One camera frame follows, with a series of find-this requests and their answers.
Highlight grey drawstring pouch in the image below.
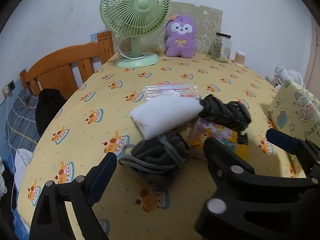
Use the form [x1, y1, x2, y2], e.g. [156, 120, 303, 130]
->
[118, 131, 190, 191]

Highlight purple plush bunny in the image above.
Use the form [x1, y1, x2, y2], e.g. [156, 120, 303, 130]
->
[164, 15, 197, 59]

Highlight white towel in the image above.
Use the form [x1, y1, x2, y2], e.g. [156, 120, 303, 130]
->
[130, 95, 204, 140]

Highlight black clothing on bed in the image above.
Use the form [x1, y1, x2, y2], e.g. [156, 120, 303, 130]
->
[35, 88, 67, 137]

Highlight white clothing on bed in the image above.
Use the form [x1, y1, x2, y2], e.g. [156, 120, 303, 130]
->
[14, 148, 34, 192]

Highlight beige patterned board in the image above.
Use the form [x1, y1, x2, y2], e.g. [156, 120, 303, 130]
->
[113, 2, 223, 55]

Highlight blue plaid pillow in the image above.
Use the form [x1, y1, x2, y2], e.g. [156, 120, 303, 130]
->
[5, 89, 40, 152]

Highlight cotton swab container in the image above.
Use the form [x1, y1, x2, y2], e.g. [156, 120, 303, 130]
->
[233, 51, 246, 67]

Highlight white standing fan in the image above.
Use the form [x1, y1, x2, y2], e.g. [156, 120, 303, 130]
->
[271, 64, 305, 89]

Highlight cartoon fabric storage box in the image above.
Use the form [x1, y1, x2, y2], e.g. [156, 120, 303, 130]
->
[267, 80, 319, 178]

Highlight clear zip bag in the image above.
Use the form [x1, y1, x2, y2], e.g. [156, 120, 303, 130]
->
[142, 83, 201, 100]

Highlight wooden bed headboard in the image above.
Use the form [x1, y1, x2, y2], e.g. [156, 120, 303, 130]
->
[20, 31, 114, 99]

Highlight green desk fan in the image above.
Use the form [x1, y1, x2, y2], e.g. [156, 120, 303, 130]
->
[100, 0, 170, 68]

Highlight wall power outlet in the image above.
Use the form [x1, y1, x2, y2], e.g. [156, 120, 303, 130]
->
[2, 80, 16, 98]

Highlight black plastic bag roll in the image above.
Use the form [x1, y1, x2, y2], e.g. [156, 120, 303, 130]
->
[199, 94, 252, 132]

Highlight glass jar with lid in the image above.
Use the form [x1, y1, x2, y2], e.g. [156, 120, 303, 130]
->
[210, 32, 232, 63]

